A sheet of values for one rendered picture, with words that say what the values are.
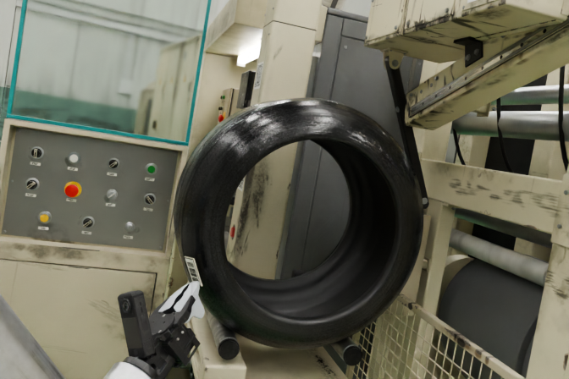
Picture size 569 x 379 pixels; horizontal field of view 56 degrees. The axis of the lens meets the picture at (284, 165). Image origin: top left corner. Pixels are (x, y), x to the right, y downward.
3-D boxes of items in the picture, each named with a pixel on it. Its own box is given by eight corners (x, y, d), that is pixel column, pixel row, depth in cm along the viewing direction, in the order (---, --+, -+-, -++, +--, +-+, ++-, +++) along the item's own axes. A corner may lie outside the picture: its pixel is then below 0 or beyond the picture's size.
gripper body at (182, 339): (175, 339, 105) (139, 393, 96) (151, 309, 102) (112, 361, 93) (203, 340, 100) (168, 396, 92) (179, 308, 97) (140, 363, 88)
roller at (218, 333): (196, 296, 143) (207, 282, 143) (209, 305, 144) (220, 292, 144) (213, 353, 109) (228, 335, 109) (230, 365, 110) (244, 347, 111)
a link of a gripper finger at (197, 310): (208, 298, 109) (185, 334, 102) (193, 277, 106) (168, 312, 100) (219, 298, 107) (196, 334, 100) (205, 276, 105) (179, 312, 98)
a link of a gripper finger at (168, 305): (197, 299, 110) (173, 334, 104) (183, 277, 108) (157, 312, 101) (208, 298, 109) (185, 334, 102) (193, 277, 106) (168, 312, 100)
